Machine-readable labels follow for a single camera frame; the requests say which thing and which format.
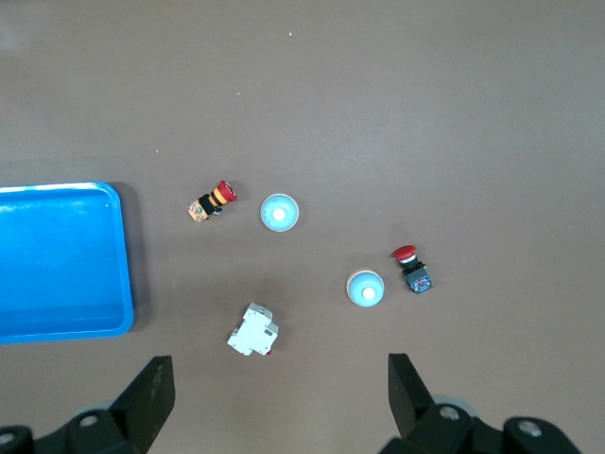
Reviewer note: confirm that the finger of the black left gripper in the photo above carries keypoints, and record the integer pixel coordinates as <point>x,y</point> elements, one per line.
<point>137,416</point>
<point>425,421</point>

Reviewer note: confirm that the blue bell cream button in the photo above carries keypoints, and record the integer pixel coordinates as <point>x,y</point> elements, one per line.
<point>279,214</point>
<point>366,288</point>

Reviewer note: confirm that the white circuit breaker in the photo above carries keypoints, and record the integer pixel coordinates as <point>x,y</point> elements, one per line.
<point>253,328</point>

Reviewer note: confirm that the red mushroom push button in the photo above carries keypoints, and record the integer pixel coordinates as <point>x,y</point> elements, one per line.
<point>412,269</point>

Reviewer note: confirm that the blue plastic tray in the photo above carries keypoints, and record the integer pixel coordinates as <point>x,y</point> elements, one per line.
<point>61,265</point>

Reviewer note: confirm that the red yellow emergency stop button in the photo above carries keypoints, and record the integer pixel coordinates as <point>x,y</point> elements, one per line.
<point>212,202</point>

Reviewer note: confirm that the brown table cover mat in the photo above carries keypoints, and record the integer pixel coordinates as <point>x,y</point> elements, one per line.
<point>378,118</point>

